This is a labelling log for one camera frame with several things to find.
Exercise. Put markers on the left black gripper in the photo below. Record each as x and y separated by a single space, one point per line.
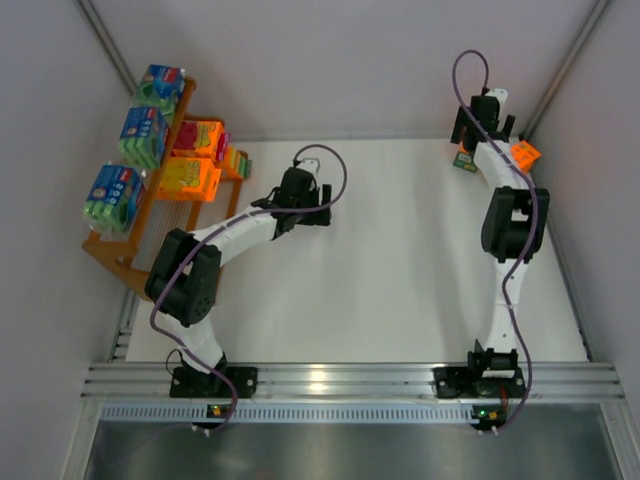
324 203

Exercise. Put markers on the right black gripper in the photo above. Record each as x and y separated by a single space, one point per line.
463 126

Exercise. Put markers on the orange box back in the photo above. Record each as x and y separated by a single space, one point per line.
465 157

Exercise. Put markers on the orange green box yellow sponge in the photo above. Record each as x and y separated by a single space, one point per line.
236 164

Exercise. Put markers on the pink scrubber sponge box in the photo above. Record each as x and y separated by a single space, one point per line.
202 139

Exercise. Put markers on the blue green sponge pack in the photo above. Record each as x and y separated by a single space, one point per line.
161 87
114 199
142 140

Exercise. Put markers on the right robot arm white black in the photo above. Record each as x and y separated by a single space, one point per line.
512 232

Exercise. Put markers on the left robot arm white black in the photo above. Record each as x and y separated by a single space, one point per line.
183 281

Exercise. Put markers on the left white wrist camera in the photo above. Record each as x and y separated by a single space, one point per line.
310 165

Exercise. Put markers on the orange three-tier wire shelf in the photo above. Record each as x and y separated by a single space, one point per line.
130 257

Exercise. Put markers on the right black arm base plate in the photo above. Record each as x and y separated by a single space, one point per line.
462 382

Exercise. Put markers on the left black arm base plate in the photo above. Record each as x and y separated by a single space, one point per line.
240 382

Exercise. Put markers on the slotted grey cable duct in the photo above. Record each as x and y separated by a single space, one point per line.
307 413

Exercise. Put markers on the aluminium mounting rail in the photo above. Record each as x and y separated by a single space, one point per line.
562 382

